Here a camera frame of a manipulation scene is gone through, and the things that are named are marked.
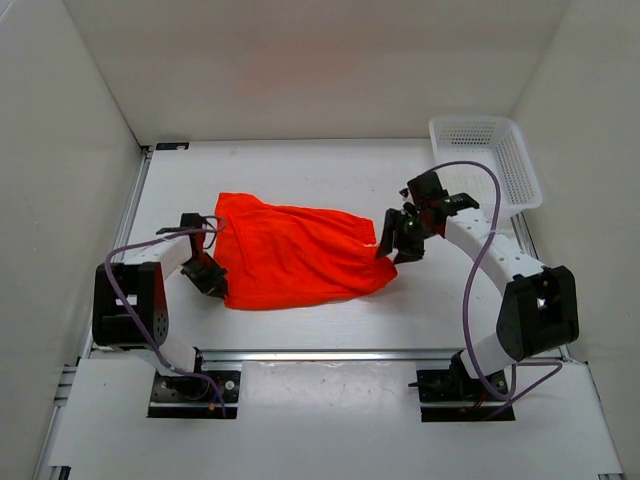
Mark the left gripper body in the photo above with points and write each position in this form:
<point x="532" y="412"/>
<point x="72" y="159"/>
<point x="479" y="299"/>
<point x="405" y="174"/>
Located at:
<point x="200" y="270"/>

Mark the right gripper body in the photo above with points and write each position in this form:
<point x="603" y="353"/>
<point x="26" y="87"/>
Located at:
<point x="411" y="234"/>

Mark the orange shorts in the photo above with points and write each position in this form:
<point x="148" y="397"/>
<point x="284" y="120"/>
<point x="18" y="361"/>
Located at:
<point x="282" y="256"/>

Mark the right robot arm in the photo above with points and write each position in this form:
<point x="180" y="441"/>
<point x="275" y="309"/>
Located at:
<point x="538" y="309"/>

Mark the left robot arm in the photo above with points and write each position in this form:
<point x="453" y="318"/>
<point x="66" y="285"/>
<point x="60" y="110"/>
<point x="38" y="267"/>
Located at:
<point x="130" y="308"/>

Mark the white plastic basket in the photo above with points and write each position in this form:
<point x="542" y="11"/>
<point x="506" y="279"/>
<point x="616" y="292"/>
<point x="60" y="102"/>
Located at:
<point x="479" y="150"/>

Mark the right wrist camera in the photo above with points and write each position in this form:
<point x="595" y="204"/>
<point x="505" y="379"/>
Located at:
<point x="424" y="189"/>

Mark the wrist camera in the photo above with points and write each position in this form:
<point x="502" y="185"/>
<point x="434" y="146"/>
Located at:
<point x="424" y="189"/>
<point x="196" y="221"/>

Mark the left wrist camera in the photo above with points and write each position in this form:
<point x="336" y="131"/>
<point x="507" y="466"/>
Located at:
<point x="196" y="221"/>

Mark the aluminium front rail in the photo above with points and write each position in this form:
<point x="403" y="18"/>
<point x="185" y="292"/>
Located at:
<point x="328" y="355"/>

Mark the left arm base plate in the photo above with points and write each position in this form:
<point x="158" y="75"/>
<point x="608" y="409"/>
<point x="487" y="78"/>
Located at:
<point x="179" y="397"/>

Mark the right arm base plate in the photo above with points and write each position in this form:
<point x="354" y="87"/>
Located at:
<point x="446" y="399"/>

